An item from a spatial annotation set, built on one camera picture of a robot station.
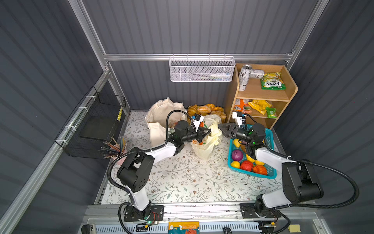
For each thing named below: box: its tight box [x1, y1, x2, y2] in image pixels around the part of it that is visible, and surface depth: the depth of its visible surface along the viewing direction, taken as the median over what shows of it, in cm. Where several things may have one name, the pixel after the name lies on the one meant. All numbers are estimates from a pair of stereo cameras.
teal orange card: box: [168, 221, 201, 234], surface depth 71 cm
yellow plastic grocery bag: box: [190, 114, 223, 160], surface depth 80 cm
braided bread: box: [187, 104, 198, 117], surface depth 118 cm
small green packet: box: [265, 106, 278, 119], surface depth 96 cm
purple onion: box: [231, 149, 244, 162], surface depth 91 cm
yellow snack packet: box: [247, 99, 273, 116], surface depth 98 cm
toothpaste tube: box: [209, 72, 231, 78], surface depth 93 cm
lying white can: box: [249, 69, 265, 80], surface depth 93 cm
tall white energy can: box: [238, 64, 253, 92], surface depth 80 cm
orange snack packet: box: [232, 98, 253, 114], surface depth 98 cm
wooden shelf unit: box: [226, 63, 299, 130], surface depth 91 cm
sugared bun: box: [197, 105, 212, 114], surface depth 114 cm
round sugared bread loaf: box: [210, 110, 227, 121], surface depth 110 cm
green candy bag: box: [260, 72, 287, 91], surface depth 91 cm
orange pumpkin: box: [252, 165, 268, 176], surface depth 84 cm
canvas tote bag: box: [144, 97, 188, 147], surface depth 93 cm
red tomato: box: [240, 159, 254, 172], surface depth 84 cm
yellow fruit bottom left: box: [230, 160, 241, 169], surface depth 88 cm
